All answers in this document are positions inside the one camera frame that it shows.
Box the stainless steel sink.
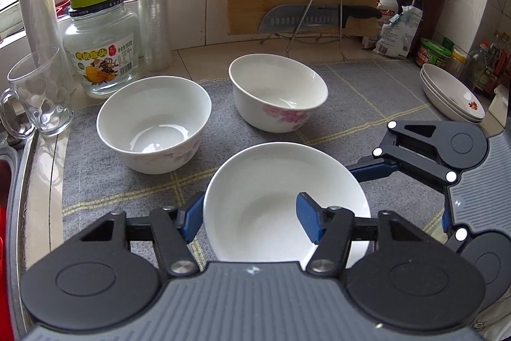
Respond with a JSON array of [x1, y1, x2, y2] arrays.
[[0, 125, 42, 329]]

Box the clear plastic bottle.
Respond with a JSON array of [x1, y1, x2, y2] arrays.
[[459, 49, 488, 91]]

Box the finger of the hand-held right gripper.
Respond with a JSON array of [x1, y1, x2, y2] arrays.
[[345, 120, 458, 184], [441, 183, 469, 252]]

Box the clear glass mug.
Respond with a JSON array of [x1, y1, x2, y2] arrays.
[[0, 45, 74, 138]]

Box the sauce jar with green lid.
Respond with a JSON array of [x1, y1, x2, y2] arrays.
[[415, 37, 452, 69]]

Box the white bag with red print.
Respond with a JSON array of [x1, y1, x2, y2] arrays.
[[377, 0, 402, 46]]

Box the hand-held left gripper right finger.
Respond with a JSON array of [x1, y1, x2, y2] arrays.
[[295, 191, 426, 278]]

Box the glass jar with green lid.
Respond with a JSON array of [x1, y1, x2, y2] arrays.
[[63, 0, 140, 99]]

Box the white bag with blue print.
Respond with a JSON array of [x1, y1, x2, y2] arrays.
[[373, 5, 424, 60]]

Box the white plastic container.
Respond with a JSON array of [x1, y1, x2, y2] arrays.
[[493, 85, 511, 115]]

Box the red basin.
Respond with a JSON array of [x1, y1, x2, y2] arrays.
[[0, 160, 17, 326]]

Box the black handled kitchen knife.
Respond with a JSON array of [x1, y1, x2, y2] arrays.
[[257, 4, 383, 34]]

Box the grey checked table mat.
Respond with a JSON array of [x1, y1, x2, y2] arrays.
[[62, 59, 492, 246]]

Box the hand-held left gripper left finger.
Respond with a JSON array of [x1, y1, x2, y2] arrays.
[[80, 191, 206, 278]]

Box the seasoning bottle with red cap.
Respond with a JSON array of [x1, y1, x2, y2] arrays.
[[475, 41, 500, 96]]

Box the white bowl with pink flowers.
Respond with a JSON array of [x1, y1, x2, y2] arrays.
[[96, 76, 212, 175], [229, 54, 329, 133], [203, 142, 371, 270]]

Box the dark brown knife block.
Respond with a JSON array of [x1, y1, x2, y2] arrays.
[[407, 0, 448, 43]]

